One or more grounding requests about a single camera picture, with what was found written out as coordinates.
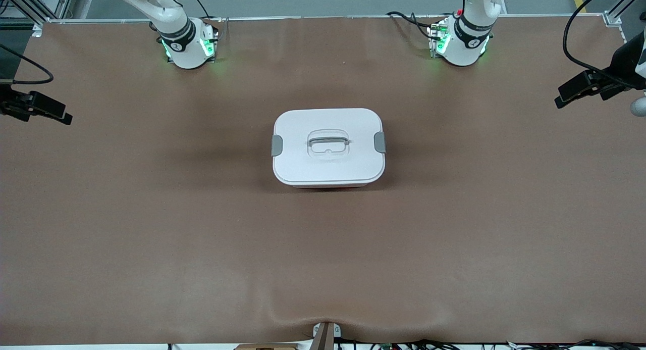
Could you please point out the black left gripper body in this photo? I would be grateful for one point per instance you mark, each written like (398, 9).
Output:
(624, 63)

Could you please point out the brown table mat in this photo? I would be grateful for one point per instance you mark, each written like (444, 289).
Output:
(323, 264)

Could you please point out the pink translucent plastic box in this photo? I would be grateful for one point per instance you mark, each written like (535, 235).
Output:
(328, 186)

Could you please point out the metal table clamp bracket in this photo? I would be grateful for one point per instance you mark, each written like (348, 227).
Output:
(323, 340)

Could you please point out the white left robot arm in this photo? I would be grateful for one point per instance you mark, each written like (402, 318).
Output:
(462, 52)

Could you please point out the white box lid grey clips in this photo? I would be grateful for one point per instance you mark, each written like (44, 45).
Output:
(303, 163)

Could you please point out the aluminium frame extrusion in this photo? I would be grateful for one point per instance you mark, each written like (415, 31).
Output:
(613, 17)
(58, 4)

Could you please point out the aluminium table edge rail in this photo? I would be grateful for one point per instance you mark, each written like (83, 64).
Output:
(75, 20)

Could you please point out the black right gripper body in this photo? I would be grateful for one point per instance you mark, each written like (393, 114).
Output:
(7, 103)

